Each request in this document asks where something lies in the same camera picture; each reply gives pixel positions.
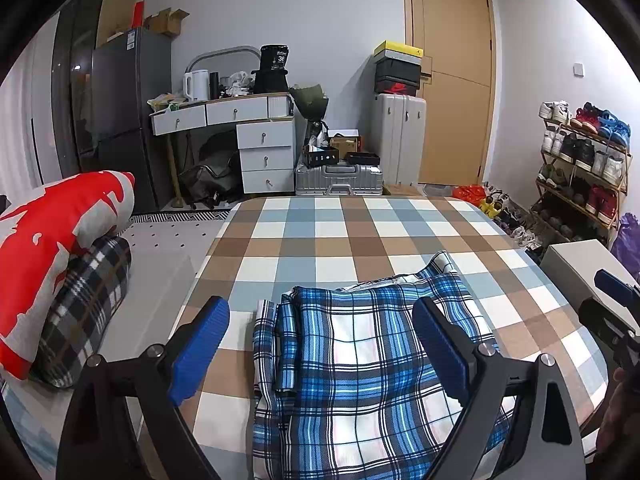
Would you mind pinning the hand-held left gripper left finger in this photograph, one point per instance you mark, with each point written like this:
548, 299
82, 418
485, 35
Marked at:
200, 350

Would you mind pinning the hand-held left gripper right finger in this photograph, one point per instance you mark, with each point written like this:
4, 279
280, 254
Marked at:
440, 350

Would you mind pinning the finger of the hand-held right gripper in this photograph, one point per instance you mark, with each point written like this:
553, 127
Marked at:
616, 285
605, 317

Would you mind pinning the blue plaid shirt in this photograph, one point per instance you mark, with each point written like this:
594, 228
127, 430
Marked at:
360, 360

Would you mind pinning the purple bag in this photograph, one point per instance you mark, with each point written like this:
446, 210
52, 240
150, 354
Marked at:
627, 245

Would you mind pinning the white box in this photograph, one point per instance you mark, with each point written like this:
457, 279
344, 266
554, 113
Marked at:
570, 260

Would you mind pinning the dark plaid pillow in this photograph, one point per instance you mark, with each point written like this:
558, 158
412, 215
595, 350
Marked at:
85, 310

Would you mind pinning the row of floor shoes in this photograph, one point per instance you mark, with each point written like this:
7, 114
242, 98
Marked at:
505, 215

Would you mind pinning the wooden shoe rack with shoes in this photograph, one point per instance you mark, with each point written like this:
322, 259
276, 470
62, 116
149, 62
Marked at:
580, 155

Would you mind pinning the checkered bed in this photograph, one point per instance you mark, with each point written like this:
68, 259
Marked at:
325, 240

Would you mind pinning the orange plastic bag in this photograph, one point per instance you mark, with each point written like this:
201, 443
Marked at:
469, 193

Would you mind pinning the round grey rug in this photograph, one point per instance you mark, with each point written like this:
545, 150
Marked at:
440, 190

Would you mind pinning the sealed cardboard box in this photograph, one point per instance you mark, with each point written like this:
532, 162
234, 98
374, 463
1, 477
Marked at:
402, 190

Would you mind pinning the black duffel bag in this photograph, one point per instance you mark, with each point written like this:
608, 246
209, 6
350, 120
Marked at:
207, 182

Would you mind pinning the red and white pillow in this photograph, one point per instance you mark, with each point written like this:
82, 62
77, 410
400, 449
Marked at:
40, 260

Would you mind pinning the silver suitcase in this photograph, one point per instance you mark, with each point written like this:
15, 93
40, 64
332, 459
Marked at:
340, 180

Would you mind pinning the flat black box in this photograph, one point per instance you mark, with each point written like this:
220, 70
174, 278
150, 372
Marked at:
363, 158

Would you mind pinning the white suitcase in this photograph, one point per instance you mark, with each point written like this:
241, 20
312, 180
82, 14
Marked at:
397, 140

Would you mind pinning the brown box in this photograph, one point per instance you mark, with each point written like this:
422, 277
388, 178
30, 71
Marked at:
345, 146

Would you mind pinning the black printed box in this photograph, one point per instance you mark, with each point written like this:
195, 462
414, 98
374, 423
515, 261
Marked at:
320, 158

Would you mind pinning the white desk with drawers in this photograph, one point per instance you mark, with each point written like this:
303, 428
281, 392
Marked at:
230, 112

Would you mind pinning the dark grey fridge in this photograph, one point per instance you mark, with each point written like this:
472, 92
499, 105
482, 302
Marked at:
130, 110

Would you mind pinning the yellow green packet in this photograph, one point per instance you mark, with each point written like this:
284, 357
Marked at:
165, 101

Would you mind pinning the white kettle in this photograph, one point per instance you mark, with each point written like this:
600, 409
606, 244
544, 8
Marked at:
196, 87

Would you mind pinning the black bottle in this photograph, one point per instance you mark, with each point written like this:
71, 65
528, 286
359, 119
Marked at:
214, 86

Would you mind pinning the black shoe box red logo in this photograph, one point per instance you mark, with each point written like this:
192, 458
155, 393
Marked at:
396, 86

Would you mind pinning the white crumpled bag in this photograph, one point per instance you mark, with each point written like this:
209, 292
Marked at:
237, 84

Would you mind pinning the black wrapped bouquet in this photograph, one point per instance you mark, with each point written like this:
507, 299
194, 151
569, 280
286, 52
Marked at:
312, 105

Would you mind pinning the white curtain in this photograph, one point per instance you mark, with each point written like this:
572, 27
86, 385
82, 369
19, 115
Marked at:
25, 135

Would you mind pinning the black bucket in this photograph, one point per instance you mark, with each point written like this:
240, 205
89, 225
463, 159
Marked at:
272, 70

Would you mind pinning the tall dark wardrobe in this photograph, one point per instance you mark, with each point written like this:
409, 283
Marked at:
75, 85

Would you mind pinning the wooden door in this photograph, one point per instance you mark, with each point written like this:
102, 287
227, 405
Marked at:
450, 35

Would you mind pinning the open cardboard box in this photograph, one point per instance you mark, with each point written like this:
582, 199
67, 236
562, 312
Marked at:
167, 22

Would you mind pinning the white wall switch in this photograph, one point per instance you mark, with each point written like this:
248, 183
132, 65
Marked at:
578, 70

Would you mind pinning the grey arched frame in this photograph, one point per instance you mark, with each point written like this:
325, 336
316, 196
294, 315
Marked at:
225, 50

